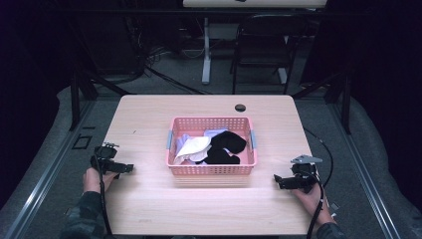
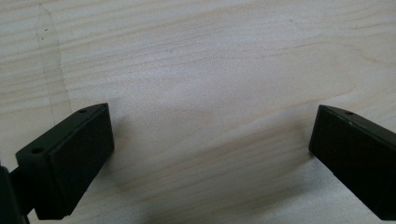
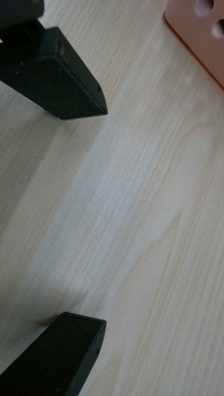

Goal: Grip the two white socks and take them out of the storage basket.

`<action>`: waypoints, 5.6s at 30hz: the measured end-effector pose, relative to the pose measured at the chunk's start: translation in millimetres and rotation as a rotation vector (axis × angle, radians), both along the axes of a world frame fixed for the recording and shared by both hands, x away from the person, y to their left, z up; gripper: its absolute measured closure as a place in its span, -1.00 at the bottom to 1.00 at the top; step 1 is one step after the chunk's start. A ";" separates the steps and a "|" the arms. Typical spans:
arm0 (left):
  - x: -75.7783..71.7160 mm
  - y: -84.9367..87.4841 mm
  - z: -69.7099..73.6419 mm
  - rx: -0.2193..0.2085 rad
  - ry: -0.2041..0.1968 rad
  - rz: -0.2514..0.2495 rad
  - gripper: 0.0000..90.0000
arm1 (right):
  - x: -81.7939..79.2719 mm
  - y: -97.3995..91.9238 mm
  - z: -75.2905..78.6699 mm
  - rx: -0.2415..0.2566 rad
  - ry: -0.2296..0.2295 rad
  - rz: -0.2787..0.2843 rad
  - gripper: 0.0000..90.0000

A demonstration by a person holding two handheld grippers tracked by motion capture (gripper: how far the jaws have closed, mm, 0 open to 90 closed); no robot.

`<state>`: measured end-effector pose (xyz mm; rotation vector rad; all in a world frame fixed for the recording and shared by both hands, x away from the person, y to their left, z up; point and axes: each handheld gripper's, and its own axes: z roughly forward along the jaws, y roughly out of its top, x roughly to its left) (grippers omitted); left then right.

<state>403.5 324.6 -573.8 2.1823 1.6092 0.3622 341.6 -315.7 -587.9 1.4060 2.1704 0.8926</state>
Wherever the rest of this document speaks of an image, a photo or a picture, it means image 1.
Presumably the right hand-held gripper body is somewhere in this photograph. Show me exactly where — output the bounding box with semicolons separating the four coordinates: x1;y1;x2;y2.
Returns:
290;154;323;194

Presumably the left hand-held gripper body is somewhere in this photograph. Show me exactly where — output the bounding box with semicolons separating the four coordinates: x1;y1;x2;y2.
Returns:
90;141;124;176

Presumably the person's right hand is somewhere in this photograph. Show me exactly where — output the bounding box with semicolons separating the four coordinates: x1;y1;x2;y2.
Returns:
291;184;336;227

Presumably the person's left hand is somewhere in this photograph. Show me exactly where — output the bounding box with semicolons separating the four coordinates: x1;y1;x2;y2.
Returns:
82;166;119;194

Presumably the lavender sock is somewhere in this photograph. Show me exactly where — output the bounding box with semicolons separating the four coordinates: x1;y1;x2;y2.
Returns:
175;133;192;155
203;127;229;138

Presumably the black metal stand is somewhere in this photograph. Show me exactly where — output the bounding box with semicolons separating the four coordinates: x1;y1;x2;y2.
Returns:
291;69;353;135
68;64;135;132

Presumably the white sock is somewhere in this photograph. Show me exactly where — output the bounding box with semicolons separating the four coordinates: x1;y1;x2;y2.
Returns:
173;135;213;164

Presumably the black sock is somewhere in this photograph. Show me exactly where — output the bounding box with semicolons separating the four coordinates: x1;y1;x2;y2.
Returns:
196;146;241;166
210;129;248;155

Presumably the pink plastic basket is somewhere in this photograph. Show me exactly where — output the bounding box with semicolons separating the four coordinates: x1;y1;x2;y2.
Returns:
165;116;259;176

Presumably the black folding chair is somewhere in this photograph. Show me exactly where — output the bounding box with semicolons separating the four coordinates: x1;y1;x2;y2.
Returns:
229;13;309;96

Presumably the white desk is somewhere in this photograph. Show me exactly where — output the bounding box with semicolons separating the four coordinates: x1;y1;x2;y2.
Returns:
181;0;328;86

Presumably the thin black cable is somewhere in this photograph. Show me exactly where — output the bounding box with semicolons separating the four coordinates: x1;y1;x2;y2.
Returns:
303;126;334;189

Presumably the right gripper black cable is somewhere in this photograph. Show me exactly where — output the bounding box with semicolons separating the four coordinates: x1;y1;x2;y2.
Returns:
300;170;325;239

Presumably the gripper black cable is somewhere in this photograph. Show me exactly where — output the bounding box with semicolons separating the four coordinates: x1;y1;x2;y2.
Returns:
300;170;325;239
94;152;114;237

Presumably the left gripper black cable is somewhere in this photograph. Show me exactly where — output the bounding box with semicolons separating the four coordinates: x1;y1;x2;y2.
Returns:
94;152;114;237

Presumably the metal floor rail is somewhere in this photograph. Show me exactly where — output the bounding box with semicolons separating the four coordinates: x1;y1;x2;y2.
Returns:
326;103;404;239
2;99;98;239

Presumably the black floor cable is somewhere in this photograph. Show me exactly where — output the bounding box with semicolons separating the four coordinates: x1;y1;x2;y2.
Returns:
143;64;208;97

